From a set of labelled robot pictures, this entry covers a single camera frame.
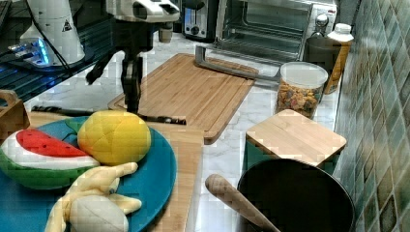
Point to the wooden spoon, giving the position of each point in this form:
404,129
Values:
230,196

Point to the bamboo cutting board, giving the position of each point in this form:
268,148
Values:
206,99

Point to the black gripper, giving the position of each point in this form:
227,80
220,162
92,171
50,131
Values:
132,38

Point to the black slot toaster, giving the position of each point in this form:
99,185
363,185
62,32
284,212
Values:
200,19

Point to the dark grey cup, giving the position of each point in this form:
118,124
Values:
322,52

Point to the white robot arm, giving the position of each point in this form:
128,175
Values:
60,38

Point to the clear cereal jar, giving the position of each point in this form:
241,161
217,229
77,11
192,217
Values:
300,87

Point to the stainless toaster oven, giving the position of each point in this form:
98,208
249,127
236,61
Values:
266,31

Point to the black drawer handle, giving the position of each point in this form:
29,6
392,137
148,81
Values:
105,113

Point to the plush watermelon slice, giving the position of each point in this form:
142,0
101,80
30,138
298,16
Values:
38,160

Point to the white capped bottle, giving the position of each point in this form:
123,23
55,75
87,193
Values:
341,34

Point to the yellow plush pineapple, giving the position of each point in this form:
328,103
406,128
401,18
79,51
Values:
114,140

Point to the plush peeled banana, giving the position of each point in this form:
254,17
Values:
92,204

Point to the teal canister bamboo lid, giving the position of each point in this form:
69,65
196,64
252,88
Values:
290,135

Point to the black pot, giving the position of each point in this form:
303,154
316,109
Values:
298,197

